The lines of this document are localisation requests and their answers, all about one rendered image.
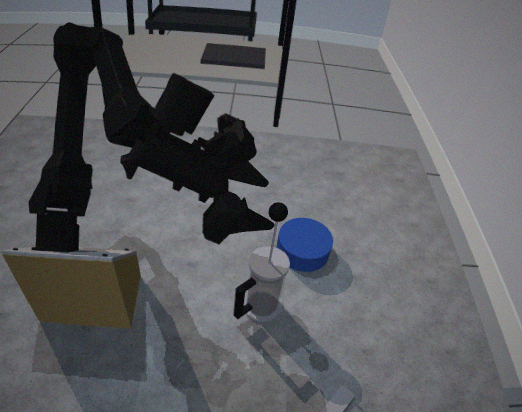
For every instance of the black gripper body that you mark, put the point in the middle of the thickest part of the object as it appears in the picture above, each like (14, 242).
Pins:
(226, 210)

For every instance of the clear glass coffee press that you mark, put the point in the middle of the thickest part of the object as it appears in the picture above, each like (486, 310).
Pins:
(268, 267)

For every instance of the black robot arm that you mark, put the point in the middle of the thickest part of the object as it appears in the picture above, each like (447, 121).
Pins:
(129, 120)

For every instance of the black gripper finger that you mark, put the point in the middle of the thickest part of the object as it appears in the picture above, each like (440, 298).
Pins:
(252, 221)
(247, 173)

